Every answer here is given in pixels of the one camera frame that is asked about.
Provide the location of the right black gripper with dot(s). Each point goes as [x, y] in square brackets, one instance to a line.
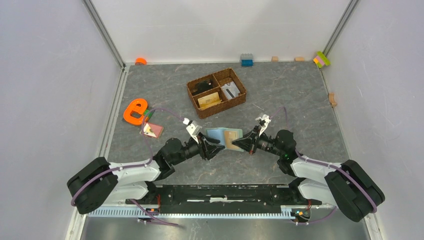
[247, 142]

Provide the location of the curved wooden arch block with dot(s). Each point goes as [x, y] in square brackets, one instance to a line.
[332, 100]

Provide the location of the white cards in basket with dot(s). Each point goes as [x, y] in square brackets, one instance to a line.
[230, 90]

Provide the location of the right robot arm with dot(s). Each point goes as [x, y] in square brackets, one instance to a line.
[344, 185]

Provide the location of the green pink lego stack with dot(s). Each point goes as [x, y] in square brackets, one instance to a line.
[321, 60]

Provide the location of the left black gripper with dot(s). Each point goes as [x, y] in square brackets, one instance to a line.
[207, 150]

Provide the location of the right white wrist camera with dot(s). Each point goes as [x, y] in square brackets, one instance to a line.
[263, 120]

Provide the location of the small tan wooden block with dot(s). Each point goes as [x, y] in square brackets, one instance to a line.
[275, 59]

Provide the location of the pink square card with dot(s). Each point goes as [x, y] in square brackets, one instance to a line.
[152, 130]

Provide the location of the orange round cap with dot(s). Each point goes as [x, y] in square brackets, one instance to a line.
[140, 61]

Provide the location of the green toy block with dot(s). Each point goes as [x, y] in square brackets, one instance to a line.
[148, 114]

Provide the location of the black item in basket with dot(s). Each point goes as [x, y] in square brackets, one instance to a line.
[203, 86]

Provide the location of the light blue card holder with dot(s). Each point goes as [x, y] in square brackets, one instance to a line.
[217, 133]

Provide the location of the blue grey lego stack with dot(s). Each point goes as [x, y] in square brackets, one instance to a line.
[247, 60]

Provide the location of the gold credit card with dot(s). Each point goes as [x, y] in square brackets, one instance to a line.
[209, 100]

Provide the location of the orange letter e toy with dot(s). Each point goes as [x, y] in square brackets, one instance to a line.
[134, 113]

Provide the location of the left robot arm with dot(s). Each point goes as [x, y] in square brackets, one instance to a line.
[103, 182]

